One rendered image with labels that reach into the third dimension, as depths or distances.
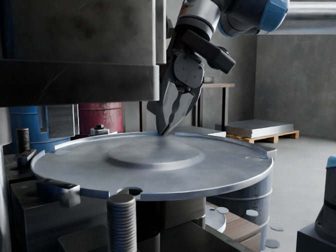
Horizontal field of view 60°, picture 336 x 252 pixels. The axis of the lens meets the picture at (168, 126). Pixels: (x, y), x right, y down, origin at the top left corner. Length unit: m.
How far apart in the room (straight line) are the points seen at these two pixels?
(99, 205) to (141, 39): 0.15
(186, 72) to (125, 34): 0.27
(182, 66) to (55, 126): 0.29
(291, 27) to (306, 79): 4.57
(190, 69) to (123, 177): 0.29
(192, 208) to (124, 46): 0.21
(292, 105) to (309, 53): 0.90
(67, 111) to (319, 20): 0.65
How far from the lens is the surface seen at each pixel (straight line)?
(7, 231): 0.24
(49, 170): 0.34
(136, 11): 0.28
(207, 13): 0.56
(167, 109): 0.50
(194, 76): 0.54
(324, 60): 5.23
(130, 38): 0.27
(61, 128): 0.30
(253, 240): 1.16
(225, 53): 0.47
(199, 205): 0.38
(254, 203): 1.51
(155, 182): 0.28
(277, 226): 0.52
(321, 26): 0.82
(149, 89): 0.25
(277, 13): 0.62
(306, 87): 5.34
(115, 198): 0.18
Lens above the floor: 0.88
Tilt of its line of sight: 9 degrees down
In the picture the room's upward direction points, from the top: straight up
